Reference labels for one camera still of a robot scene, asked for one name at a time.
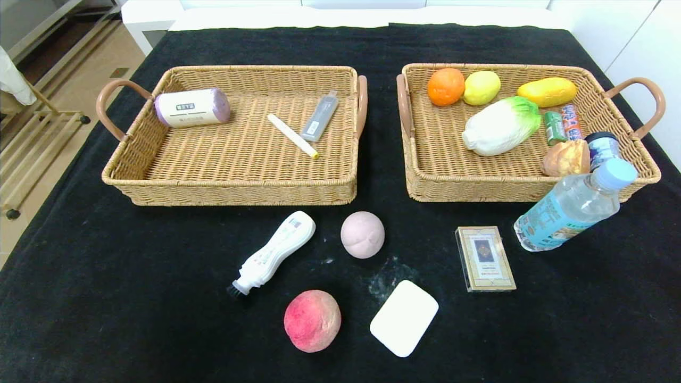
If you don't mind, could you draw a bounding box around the purple white bag roll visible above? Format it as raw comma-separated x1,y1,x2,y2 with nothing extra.
154,88,231,129

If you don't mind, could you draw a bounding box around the white fabric item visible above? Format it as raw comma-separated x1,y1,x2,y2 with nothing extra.
0,45,38,106

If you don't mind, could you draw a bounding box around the wicker basket with brown handles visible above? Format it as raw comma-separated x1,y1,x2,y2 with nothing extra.
96,65,369,207
396,63,667,203

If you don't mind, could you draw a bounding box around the brown toy bread bun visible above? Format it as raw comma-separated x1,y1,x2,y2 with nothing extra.
542,139,591,177

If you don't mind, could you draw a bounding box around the orange toy fruit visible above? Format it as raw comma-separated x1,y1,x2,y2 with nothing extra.
427,68,466,107

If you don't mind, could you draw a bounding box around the yellow toy lemon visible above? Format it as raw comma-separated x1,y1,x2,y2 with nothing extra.
463,70,502,106

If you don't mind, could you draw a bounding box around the green gum pack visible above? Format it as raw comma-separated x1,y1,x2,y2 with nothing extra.
543,110,568,146

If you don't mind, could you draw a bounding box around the wooden wheeled rack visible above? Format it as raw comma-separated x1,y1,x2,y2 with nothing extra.
0,69,91,221

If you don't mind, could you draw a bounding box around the playing card box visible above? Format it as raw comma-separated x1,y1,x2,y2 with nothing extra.
455,226,517,293

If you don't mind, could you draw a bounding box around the white soap bar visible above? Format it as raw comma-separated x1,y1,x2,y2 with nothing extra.
369,280,440,358

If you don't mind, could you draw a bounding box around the orange candy pack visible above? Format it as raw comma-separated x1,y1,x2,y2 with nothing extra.
560,104,584,141

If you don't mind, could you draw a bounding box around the grey blade case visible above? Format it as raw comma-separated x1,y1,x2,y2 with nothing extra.
301,90,339,143

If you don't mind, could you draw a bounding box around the white table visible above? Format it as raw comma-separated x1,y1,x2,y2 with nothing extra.
121,0,567,56

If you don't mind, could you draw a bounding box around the red toy peach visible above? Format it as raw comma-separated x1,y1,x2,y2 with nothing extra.
284,290,342,353

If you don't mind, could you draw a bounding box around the dark blue jar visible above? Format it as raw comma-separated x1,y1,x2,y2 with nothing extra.
585,131,621,172

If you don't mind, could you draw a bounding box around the toy napa cabbage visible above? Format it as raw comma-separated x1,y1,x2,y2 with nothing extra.
461,96,542,157

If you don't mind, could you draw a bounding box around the white pen with yellow tip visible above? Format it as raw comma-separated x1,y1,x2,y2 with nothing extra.
267,113,320,160

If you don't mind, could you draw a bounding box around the clear water bottle blue cap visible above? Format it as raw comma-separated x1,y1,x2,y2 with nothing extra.
513,158,638,252

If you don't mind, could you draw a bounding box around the pale pink peach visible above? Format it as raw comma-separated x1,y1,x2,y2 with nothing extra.
340,211,386,260

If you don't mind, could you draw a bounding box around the yellow toy mango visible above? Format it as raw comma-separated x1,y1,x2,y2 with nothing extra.
517,77,578,108

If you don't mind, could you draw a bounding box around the white brush bottle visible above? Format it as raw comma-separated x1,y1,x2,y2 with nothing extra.
227,211,316,298

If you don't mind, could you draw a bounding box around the grey metal shelf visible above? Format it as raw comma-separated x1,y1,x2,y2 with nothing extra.
0,0,126,70

